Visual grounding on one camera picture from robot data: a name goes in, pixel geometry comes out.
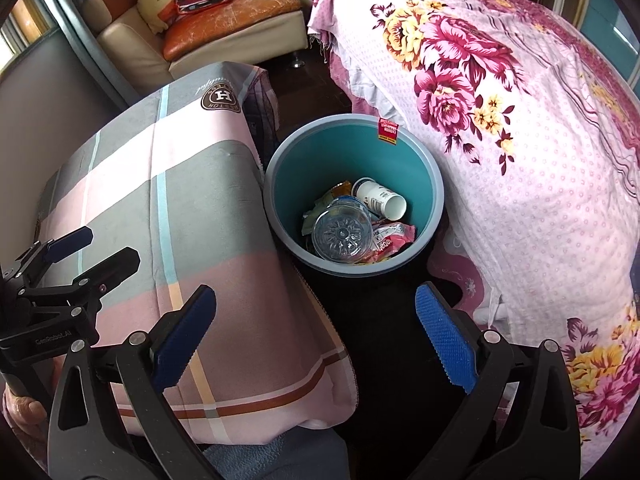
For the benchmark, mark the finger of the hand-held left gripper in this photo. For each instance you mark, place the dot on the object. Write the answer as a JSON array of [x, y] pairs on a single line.
[[70, 242], [110, 265]]

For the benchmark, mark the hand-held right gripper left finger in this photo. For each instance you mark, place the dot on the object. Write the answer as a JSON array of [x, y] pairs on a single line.
[[185, 340]]

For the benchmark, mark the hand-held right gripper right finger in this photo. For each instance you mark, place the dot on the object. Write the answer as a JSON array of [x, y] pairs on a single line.
[[445, 340]]

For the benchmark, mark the pink snack wrapper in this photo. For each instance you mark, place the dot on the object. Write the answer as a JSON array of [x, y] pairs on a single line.
[[395, 235]]

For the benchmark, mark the clear plastic water bottle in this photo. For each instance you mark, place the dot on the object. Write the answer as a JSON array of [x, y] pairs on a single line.
[[340, 232]]

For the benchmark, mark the white yogurt bottle red label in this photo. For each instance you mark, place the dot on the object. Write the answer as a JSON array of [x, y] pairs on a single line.
[[377, 197]]

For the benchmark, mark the yellow snack wrapper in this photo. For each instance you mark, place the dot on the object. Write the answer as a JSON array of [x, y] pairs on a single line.
[[342, 191]]

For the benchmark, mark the teal trash bin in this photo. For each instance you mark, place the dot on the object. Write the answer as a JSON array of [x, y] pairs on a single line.
[[310, 160]]

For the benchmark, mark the person's left hand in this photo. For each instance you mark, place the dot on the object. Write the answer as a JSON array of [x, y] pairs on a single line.
[[25, 415]]

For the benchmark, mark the pink grey plaid tablecloth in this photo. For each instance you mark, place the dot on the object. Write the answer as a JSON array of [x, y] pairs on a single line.
[[200, 185]]

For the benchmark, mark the blue grey cloth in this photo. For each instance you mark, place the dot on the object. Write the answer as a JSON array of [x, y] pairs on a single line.
[[280, 455]]

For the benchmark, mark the pink floral bedsheet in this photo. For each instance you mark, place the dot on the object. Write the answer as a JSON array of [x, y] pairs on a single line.
[[525, 185]]

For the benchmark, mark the cream leather sofa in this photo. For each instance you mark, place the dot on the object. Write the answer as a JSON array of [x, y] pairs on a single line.
[[135, 45]]

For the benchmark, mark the window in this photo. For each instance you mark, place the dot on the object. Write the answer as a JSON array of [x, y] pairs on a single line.
[[25, 30]]

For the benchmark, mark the grey curtain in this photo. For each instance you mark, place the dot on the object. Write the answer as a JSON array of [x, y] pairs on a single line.
[[85, 20]]

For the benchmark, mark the cream plush pillow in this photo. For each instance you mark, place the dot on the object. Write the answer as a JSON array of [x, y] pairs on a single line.
[[152, 5]]

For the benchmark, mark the orange seat cushion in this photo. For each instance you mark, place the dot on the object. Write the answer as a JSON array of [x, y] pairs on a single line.
[[235, 20]]

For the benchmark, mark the teal cabinet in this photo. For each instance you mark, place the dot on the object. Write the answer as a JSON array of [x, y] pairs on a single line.
[[605, 15]]

